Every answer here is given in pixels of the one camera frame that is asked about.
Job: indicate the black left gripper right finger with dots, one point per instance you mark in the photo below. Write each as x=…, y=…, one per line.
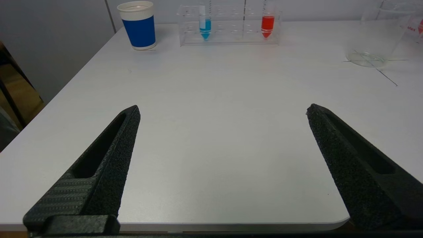
x=363, y=178

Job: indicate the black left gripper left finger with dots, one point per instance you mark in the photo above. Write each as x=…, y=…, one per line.
x=99, y=185

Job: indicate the clear glass beaker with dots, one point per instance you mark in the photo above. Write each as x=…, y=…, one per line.
x=366, y=58

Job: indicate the clear acrylic test tube rack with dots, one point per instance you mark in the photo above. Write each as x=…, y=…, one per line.
x=418, y=39
x=231, y=35

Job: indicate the test tube with blue liquid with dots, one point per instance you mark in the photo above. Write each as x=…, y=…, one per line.
x=205, y=27

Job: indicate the blue white paper cup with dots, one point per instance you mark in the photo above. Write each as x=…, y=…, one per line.
x=140, y=32

